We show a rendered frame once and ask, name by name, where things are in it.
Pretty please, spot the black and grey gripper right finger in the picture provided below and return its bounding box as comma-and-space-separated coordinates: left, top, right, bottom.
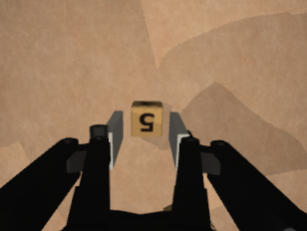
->
168, 112, 307, 231

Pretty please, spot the tan number cube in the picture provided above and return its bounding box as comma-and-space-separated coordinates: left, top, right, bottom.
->
131, 101, 163, 137

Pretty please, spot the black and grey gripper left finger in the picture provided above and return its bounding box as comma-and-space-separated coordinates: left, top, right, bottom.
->
0, 111, 124, 231

